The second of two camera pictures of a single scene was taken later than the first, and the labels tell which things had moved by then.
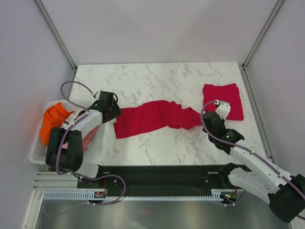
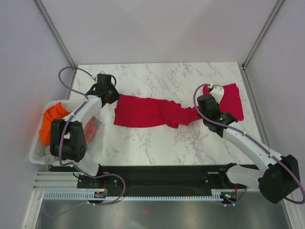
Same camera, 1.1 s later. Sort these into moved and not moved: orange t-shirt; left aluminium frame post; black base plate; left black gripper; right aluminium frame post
Moved: left black gripper
Not moved: right aluminium frame post; left aluminium frame post; black base plate; orange t-shirt
